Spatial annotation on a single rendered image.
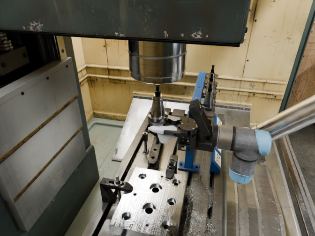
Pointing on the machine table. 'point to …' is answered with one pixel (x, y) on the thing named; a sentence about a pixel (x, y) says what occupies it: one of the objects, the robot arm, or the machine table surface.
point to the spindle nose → (156, 61)
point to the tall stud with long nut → (145, 141)
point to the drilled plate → (124, 228)
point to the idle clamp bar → (154, 155)
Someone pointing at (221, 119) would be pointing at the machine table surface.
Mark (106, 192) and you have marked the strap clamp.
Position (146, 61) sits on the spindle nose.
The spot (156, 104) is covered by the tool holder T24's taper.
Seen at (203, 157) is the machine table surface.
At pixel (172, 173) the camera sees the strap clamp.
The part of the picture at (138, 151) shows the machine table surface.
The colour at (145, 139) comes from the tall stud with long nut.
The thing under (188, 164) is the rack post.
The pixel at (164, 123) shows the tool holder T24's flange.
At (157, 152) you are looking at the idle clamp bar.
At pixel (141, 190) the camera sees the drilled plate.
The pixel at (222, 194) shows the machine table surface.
